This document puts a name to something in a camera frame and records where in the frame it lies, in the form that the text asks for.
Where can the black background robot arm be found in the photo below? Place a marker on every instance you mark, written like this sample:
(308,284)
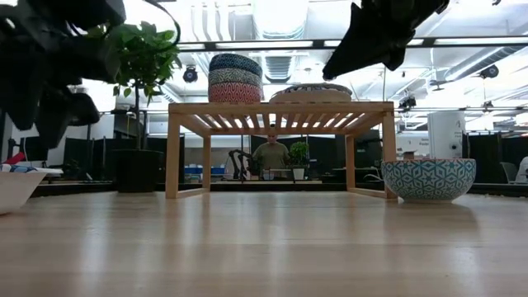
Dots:
(241,161)

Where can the black ceiling spotlight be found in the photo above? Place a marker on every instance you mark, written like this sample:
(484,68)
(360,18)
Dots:
(190,74)
(407,102)
(489,72)

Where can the blue diamond pattern bowl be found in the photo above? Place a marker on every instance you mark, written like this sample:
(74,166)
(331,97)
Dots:
(235,63)

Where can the black monitor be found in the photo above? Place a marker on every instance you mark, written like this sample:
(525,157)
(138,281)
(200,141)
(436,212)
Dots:
(35,148)

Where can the wooden slatted shelf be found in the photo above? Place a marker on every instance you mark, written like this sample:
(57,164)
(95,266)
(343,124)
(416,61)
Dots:
(280,108)

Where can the small potted plant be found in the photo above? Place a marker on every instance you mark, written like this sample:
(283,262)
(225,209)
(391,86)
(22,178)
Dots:
(298,154)

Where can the ceiling air vent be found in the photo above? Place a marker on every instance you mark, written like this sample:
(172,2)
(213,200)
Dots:
(277,68)

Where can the teal star pattern bowl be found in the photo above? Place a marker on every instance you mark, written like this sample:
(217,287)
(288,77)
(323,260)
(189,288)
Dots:
(429,179)

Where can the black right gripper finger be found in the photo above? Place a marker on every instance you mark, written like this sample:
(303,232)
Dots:
(350,53)

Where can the blue leaf pattern paper bowl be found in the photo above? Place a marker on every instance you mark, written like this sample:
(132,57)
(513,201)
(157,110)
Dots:
(313,95)
(16,189)

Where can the grey office chair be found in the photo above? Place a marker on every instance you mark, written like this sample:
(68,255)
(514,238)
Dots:
(509,171)

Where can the long ceiling light bar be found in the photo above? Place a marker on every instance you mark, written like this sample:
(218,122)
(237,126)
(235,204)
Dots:
(264,44)

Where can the person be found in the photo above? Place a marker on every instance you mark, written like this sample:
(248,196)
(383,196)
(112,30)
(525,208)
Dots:
(271,156)

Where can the red wave pattern bowl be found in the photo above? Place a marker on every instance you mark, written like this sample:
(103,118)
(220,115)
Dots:
(235,92)

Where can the green leafy plant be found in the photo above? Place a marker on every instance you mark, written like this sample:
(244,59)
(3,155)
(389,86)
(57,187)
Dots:
(144,57)

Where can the white cylinder appliance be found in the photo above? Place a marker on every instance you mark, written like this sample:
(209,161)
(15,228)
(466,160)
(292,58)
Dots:
(446,134)

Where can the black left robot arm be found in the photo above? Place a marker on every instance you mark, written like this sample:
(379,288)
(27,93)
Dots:
(45,49)

